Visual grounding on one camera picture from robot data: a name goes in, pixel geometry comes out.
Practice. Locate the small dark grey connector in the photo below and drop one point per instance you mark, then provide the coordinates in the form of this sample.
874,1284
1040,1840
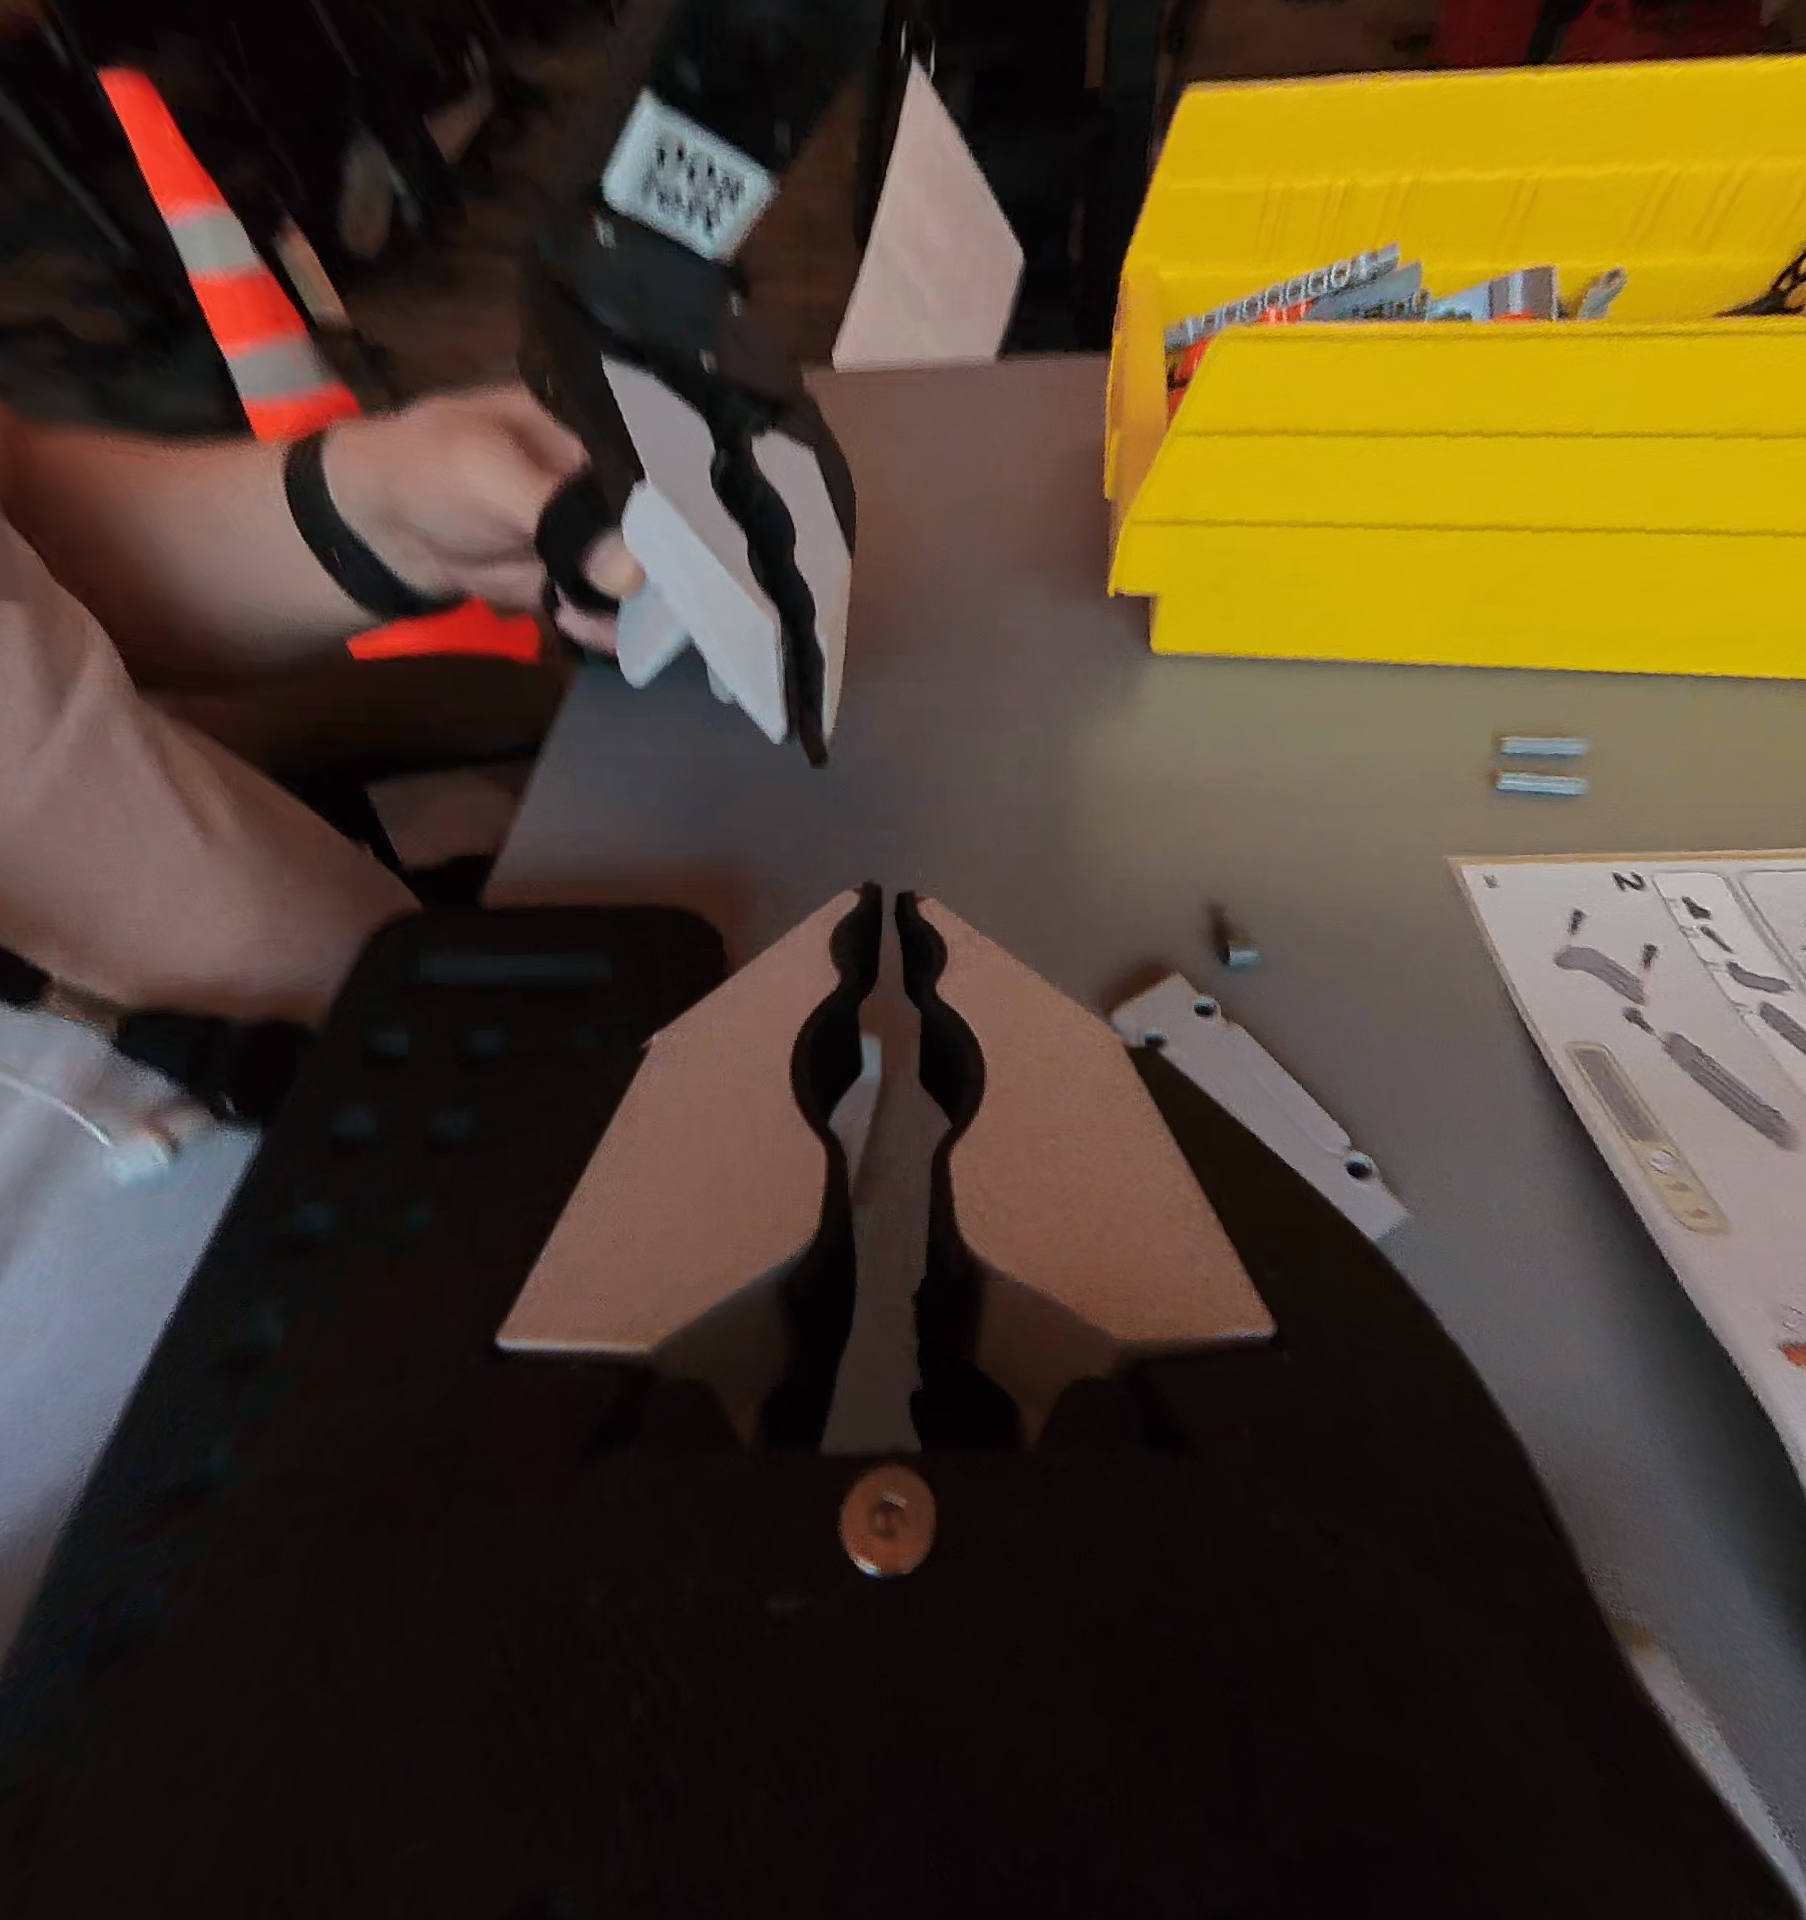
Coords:
1236,941

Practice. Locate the person's left hand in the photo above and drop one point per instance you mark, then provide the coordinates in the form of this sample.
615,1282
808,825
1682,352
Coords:
453,480

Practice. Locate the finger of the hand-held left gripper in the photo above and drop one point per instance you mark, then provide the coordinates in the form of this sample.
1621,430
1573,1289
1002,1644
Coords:
827,524
693,524

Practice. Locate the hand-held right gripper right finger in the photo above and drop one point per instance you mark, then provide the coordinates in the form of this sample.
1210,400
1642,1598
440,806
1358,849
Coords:
1112,1200

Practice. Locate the grey axle pin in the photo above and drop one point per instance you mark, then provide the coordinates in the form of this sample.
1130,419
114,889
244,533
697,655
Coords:
1541,783
1543,745

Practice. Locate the instruction booklet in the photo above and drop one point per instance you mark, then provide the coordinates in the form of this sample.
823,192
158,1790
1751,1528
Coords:
1667,1049

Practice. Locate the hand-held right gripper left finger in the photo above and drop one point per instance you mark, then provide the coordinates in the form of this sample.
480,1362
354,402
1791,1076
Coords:
648,1200

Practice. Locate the orange traffic cone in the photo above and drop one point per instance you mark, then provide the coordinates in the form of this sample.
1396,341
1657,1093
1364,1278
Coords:
228,284

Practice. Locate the pale flat panel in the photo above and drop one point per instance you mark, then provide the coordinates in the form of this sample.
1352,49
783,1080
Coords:
926,240

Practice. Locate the person's left forearm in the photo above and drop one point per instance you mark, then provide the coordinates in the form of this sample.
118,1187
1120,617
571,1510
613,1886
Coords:
122,750

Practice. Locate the pile of grey orange blocks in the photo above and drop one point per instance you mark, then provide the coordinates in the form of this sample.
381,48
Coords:
1293,307

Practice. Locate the yellow parts bin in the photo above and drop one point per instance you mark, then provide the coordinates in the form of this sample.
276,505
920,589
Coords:
1442,495

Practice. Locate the black wristband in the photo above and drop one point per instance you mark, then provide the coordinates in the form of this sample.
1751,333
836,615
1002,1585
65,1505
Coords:
341,539

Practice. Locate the grey desk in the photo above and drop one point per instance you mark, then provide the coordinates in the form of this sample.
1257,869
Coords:
1067,779

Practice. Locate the grey beam plate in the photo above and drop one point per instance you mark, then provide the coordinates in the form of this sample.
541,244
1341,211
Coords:
1263,1095

